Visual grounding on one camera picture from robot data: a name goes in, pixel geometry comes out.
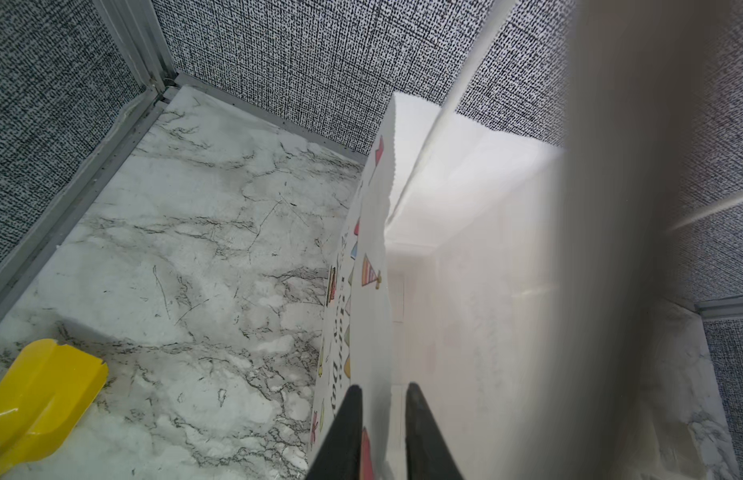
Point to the yellow toy shovel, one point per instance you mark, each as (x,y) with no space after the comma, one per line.
(43,395)

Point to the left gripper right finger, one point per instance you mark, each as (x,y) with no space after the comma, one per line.
(428,456)

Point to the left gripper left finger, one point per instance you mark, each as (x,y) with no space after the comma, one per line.
(340,454)

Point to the white paper bag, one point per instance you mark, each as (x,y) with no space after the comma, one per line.
(549,253)

